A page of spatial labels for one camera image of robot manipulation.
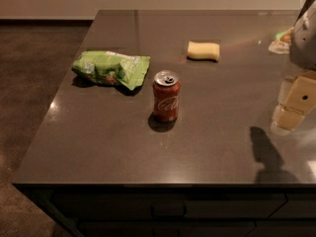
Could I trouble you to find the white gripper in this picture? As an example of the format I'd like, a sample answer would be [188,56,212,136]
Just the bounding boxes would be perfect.
[275,0,316,131]

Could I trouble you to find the red coke can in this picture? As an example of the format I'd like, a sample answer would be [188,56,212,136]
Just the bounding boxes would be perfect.
[153,70,181,122]

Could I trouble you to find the crumpled snack wrapper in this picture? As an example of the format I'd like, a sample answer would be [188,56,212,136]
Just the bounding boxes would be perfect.
[269,27,294,54]

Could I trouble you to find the yellow sponge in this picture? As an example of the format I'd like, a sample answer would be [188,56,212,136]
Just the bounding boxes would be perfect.
[187,41,220,61]

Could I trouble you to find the dark cabinet drawers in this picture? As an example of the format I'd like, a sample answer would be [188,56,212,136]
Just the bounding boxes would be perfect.
[19,186,316,237]

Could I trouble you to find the green chip bag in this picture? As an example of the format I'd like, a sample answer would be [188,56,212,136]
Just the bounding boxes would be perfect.
[72,50,150,91]

